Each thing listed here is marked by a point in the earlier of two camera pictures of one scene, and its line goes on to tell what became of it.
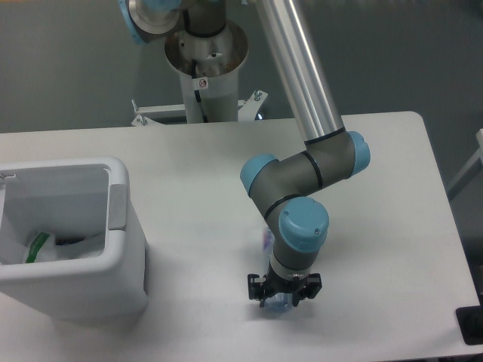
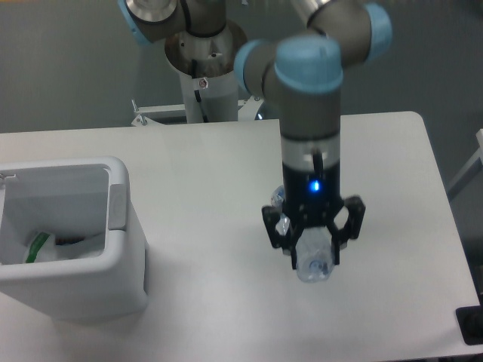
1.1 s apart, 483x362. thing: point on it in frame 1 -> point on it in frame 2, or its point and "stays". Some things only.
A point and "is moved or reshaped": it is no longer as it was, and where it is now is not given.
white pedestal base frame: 247,110 stays
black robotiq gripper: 303,286 -> 313,198
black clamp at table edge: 470,322 stays
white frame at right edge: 474,167 stays
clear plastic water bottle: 278,302 is moved or reshaped
